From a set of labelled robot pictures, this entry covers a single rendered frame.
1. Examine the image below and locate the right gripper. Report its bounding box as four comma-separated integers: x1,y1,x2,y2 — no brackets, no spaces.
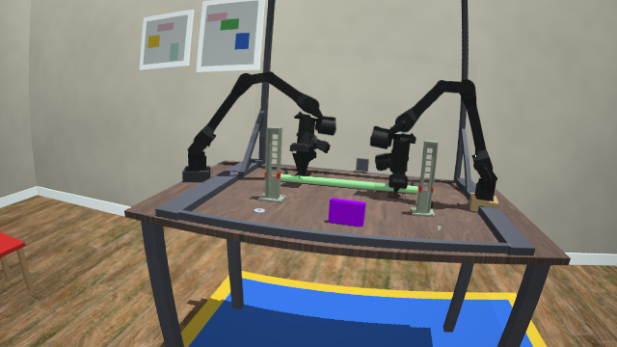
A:
290,130,316,175

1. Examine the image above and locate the purple block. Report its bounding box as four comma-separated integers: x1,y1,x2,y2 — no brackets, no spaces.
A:
328,199,366,227

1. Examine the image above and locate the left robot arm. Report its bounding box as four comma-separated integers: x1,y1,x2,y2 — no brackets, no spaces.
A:
370,79,497,201

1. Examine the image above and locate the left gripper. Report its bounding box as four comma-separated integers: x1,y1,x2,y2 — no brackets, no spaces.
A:
389,152,409,193

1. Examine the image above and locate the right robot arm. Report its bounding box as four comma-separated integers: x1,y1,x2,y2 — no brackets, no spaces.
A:
188,71,336,171

